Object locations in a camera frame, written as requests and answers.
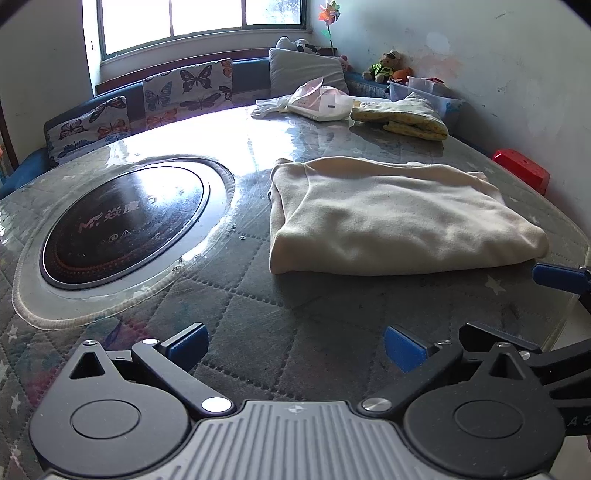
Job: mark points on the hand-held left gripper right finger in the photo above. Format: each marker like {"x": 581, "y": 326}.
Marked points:
{"x": 404, "y": 348}

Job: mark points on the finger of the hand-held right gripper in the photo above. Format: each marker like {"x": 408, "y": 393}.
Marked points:
{"x": 489, "y": 336}
{"x": 556, "y": 277}

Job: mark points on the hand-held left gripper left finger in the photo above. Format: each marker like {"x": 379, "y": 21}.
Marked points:
{"x": 187, "y": 346}

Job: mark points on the cream long-sleeve garment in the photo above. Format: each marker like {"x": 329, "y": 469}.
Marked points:
{"x": 392, "y": 217}

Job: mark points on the yellow folded clothes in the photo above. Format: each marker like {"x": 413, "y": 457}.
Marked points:
{"x": 406, "y": 117}

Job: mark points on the grey quilted star table cover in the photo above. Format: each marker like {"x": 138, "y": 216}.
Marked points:
{"x": 277, "y": 314}

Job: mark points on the red plastic stool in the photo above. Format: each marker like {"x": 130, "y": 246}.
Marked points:
{"x": 521, "y": 168}

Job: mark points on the round black induction cooktop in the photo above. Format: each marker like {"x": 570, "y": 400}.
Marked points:
{"x": 124, "y": 221}

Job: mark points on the clear plastic storage box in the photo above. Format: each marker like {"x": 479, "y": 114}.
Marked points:
{"x": 443, "y": 99}

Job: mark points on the butterfly print pillow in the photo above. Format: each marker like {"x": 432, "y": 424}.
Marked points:
{"x": 87, "y": 131}
{"x": 189, "y": 92}

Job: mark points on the orange plush toy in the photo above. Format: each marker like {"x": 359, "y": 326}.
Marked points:
{"x": 404, "y": 74}

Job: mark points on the clear plastic bag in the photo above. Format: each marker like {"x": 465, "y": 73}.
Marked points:
{"x": 318, "y": 101}

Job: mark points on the teddy bear in green vest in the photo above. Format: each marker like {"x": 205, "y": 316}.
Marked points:
{"x": 385, "y": 64}

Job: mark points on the blue sofa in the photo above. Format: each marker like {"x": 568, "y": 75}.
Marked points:
{"x": 249, "y": 74}

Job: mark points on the grey pillow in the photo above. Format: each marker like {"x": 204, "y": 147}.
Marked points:
{"x": 304, "y": 74}

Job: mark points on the black and white plush toy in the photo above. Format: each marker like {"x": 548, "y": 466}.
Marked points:
{"x": 305, "y": 47}

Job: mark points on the window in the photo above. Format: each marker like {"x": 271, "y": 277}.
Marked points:
{"x": 194, "y": 18}

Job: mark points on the colourful pinwheel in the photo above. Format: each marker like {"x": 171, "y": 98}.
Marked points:
{"x": 328, "y": 16}

